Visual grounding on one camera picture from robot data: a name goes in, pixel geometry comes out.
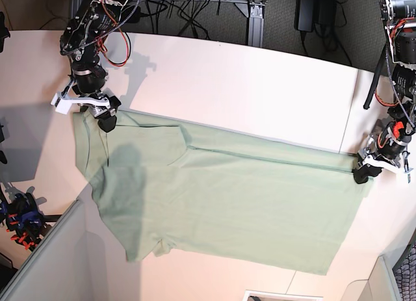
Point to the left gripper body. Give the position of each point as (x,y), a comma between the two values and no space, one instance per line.
(387,149)

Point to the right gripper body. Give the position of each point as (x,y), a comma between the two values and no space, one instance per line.
(101,103)

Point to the light green T-shirt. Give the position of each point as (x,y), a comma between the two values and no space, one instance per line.
(162,184)

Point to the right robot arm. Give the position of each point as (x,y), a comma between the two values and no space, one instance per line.
(82,43)

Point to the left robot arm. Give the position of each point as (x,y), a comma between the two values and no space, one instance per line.
(393,85)

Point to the dark monitor edge left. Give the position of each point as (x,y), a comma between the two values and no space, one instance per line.
(4,135)

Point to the black mesh chair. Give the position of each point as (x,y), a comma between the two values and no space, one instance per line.
(404,272)

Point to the grey partition panel right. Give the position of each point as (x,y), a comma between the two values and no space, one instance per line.
(381,285)

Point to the grey partition panel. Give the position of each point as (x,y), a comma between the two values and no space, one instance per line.
(58,268)
(381,285)

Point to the grey partition panel left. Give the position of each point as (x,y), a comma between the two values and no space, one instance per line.
(58,268)

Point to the black power brick pair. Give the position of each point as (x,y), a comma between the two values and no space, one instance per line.
(311,12)

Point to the white tray at bottom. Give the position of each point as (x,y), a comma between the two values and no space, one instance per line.
(259,295)

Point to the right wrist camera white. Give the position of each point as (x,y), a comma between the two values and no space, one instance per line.
(61,104)

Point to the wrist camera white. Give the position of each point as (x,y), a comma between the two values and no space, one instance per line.
(61,104)
(405,179)

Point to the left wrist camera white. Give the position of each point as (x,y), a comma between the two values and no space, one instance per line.
(405,179)

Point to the clamps with orange handles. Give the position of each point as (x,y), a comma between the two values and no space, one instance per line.
(23,219)

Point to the aluminium frame post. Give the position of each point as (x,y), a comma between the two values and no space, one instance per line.
(254,11)

